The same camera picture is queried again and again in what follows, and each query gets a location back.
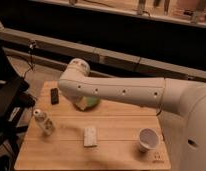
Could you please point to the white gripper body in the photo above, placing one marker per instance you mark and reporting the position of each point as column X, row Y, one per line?
column 82, row 104

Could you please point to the clear plastic bottle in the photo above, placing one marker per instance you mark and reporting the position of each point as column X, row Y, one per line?
column 44, row 122

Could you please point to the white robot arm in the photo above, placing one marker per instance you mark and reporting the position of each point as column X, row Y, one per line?
column 182, row 97

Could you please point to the green bowl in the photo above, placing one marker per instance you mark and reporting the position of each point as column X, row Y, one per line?
column 91, row 101

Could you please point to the white sponge block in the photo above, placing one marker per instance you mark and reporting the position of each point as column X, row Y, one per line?
column 90, row 136

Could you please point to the black chair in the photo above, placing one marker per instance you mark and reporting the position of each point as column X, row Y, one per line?
column 13, row 101

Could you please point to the white paper cup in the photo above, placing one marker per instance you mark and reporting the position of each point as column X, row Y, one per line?
column 148, row 139

